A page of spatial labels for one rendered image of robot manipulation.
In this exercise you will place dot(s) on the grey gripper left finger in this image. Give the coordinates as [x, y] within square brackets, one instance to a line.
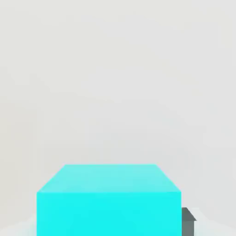
[25, 228]

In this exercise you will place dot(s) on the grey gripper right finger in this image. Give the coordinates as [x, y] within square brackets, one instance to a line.
[188, 225]

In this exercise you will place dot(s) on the small cyan cube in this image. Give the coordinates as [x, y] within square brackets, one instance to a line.
[108, 208]

